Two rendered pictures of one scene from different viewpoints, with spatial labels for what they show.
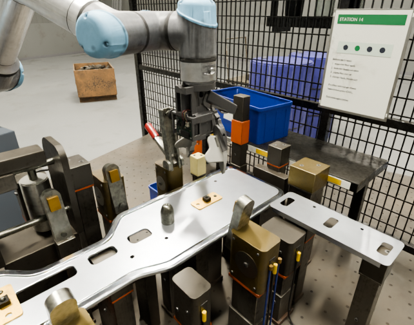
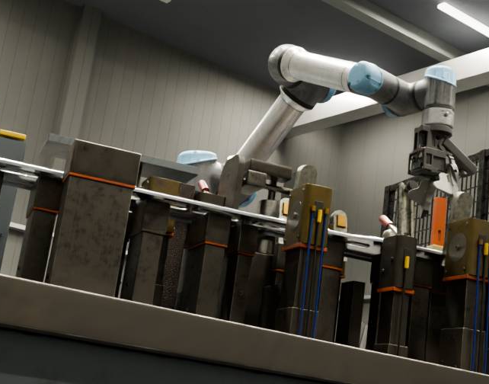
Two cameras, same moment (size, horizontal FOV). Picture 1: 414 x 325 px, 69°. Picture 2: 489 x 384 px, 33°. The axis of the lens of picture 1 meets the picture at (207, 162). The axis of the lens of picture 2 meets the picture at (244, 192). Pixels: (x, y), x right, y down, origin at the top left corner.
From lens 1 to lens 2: 152 cm
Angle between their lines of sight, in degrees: 47
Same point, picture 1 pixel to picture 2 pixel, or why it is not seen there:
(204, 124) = (436, 159)
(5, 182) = (260, 176)
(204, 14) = (444, 73)
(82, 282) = not seen: hidden behind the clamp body
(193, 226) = not seen: hidden behind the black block
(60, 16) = (338, 73)
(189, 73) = (427, 116)
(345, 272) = not seen: outside the picture
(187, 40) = (429, 91)
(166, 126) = (403, 199)
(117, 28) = (377, 71)
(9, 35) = (268, 136)
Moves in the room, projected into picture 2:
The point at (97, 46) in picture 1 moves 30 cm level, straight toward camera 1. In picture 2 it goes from (361, 79) to (374, 21)
